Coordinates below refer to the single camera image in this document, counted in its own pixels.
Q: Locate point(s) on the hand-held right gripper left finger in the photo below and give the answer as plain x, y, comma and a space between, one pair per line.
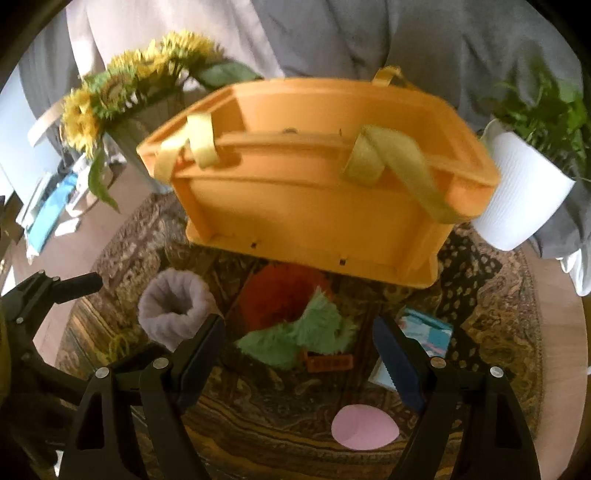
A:
198, 364

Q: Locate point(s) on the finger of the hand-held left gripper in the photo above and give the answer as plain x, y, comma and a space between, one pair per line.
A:
69, 282

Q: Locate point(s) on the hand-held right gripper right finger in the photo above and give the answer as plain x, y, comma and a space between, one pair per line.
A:
397, 364

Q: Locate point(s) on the light blue packet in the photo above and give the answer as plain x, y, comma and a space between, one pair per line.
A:
429, 334

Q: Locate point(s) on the lavender fuzzy sock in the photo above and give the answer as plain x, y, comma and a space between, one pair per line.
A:
175, 318

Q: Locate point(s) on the pink round pad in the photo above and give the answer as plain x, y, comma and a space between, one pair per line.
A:
364, 429

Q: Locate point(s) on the green fuzzy plush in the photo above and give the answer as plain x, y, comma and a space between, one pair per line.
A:
318, 332

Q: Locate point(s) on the red fuzzy plush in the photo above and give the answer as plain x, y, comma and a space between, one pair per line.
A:
281, 295

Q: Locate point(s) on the orange plastic crate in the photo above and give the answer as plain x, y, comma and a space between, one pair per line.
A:
300, 207

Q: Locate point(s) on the blue folded cloth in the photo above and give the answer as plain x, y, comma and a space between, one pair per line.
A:
48, 212

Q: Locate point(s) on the patterned rug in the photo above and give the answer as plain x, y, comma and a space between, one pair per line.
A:
258, 424

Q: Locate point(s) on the grey ribbed vase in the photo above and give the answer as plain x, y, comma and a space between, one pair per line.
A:
147, 117

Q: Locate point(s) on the sunflower bouquet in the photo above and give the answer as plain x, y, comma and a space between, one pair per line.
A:
111, 92

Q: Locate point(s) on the white sheer curtain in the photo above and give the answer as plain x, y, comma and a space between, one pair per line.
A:
579, 272

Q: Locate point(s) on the white ribbed plant pot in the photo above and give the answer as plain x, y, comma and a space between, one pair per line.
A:
521, 194

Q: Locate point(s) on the beige curtain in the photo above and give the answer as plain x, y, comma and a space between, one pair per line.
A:
175, 18

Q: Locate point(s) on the green leafy plant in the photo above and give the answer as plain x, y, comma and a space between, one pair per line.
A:
545, 120

